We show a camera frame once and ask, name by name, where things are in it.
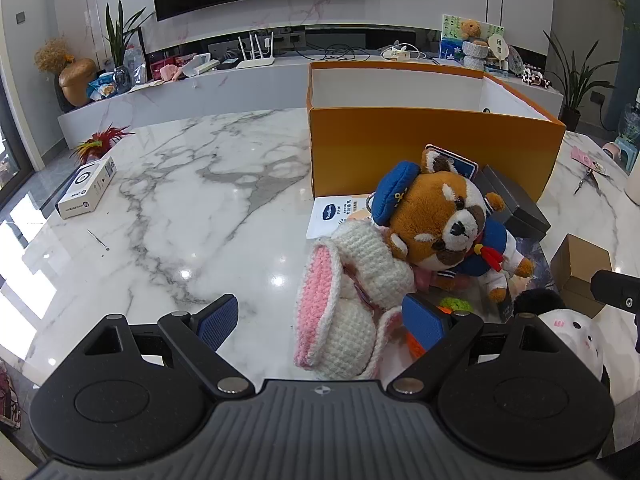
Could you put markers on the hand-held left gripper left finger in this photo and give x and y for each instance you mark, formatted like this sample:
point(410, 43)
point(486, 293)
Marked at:
point(217, 322)

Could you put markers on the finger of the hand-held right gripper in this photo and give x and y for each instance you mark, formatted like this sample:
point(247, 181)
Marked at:
point(617, 292)

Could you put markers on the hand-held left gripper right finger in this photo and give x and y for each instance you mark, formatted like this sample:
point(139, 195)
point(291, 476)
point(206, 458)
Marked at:
point(422, 322)

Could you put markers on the orange crochet carrot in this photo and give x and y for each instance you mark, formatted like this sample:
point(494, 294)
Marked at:
point(457, 304)

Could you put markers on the small brown cardboard box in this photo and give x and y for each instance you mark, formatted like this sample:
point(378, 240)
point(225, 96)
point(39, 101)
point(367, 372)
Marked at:
point(575, 265)

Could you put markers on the white black plush toy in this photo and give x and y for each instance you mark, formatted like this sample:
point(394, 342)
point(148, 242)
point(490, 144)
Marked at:
point(570, 335)

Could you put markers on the white pink crochet bunny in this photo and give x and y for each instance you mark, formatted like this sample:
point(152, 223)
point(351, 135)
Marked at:
point(360, 260)

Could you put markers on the red panda plush toy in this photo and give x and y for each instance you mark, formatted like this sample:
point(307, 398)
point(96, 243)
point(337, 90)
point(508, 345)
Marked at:
point(440, 210)

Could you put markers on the dark grey gift box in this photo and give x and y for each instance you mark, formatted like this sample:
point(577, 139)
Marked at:
point(520, 205)

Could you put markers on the white hand cream tube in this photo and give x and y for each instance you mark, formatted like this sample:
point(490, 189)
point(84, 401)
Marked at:
point(335, 215)

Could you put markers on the orange cardboard box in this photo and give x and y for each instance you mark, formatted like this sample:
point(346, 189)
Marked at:
point(400, 150)

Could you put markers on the small scissors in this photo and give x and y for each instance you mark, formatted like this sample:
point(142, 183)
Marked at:
point(585, 177)

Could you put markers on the pink packet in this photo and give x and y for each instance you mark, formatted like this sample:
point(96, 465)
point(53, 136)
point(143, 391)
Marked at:
point(587, 159)

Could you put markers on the teal box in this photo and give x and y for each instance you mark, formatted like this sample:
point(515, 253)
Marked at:
point(627, 152)

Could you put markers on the pink mug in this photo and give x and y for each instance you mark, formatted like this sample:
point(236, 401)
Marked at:
point(612, 150)

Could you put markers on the thin metal pick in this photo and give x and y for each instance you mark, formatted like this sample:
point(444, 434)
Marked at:
point(98, 240)

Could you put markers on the blue white-edged card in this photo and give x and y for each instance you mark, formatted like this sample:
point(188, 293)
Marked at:
point(457, 157)

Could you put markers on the white product box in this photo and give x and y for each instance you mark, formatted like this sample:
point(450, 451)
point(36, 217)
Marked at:
point(85, 187)

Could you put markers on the potted green plant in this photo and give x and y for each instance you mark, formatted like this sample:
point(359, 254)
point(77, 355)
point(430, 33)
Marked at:
point(572, 85)

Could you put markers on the red green feather decoration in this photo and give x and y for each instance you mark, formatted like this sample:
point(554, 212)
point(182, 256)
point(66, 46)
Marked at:
point(97, 142)

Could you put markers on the patterned rug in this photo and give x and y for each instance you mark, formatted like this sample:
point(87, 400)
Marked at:
point(9, 395)

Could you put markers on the white marble television stand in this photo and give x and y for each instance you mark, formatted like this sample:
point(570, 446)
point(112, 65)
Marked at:
point(250, 95)

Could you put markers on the black white cow figure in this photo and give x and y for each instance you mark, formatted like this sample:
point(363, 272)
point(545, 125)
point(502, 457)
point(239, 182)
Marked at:
point(535, 77)

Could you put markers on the decorative plate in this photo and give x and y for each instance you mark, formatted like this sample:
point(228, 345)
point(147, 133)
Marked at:
point(515, 60)

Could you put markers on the white open case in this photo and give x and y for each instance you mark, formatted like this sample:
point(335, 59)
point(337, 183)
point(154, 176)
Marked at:
point(200, 65)

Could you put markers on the white router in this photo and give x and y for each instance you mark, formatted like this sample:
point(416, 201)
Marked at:
point(256, 63)

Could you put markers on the snack packets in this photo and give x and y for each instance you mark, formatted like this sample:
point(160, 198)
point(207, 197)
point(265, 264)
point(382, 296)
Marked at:
point(102, 85)

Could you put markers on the white charger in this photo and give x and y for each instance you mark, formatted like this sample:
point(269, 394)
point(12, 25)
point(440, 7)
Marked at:
point(397, 52)

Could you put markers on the round paper fan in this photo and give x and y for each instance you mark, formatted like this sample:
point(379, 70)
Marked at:
point(500, 47)

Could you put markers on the black framed picture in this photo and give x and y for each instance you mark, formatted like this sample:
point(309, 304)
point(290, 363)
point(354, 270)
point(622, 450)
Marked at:
point(136, 60)

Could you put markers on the gold vase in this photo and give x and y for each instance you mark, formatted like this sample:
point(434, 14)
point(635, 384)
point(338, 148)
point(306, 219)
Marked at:
point(77, 82)

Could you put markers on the flower painting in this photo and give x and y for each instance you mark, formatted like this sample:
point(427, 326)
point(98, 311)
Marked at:
point(450, 42)

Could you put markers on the green plant in glass vase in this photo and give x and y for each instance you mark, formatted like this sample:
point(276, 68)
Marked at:
point(120, 45)

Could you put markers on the small brown teddy bear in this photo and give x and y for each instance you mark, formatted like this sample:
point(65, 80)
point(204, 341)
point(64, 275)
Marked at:
point(471, 29)

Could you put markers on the dried flower bunch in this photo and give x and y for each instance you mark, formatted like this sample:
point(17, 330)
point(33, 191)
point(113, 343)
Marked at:
point(52, 55)

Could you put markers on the wall switch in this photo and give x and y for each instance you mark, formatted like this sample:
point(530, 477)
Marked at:
point(20, 17)

